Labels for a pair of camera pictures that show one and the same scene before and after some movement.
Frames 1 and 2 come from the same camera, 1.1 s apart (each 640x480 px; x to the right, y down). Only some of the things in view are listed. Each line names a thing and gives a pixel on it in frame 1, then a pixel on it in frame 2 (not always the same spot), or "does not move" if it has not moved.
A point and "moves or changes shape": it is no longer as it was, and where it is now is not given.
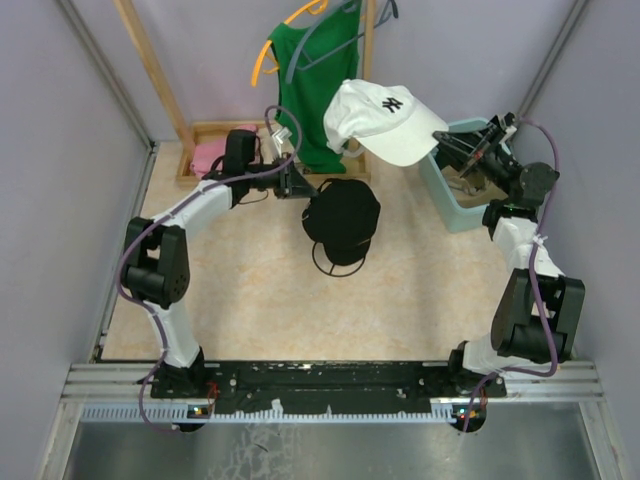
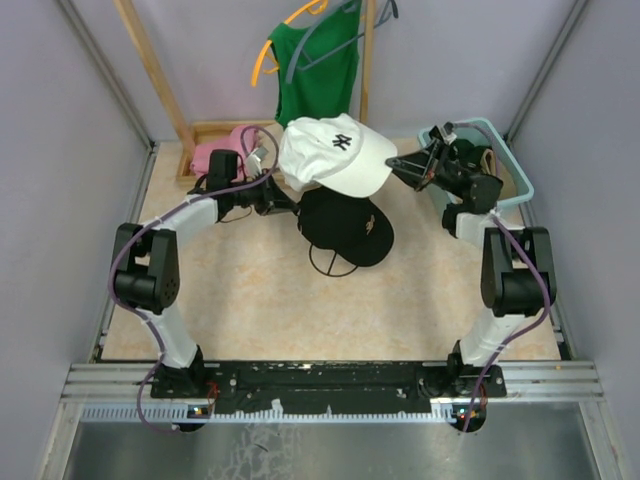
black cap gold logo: (342, 216) moves or changes shape
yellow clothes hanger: (265, 49) does not move
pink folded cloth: (207, 152) does not move
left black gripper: (292, 184) -> (273, 199)
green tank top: (331, 58) does not move
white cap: (386, 119) -> (336, 153)
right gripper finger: (449, 155) -> (416, 181)
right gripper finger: (465, 141) -> (420, 162)
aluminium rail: (116, 393) does not move
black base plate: (321, 387) does not move
